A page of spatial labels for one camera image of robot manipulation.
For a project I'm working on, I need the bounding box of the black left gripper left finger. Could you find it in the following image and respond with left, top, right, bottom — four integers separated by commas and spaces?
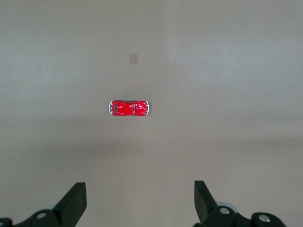
0, 182, 87, 227

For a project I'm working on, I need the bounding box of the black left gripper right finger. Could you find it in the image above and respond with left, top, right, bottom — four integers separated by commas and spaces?
193, 180, 286, 227

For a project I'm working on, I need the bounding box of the red beetle toy car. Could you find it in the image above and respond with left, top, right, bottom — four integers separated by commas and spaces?
108, 100, 150, 117

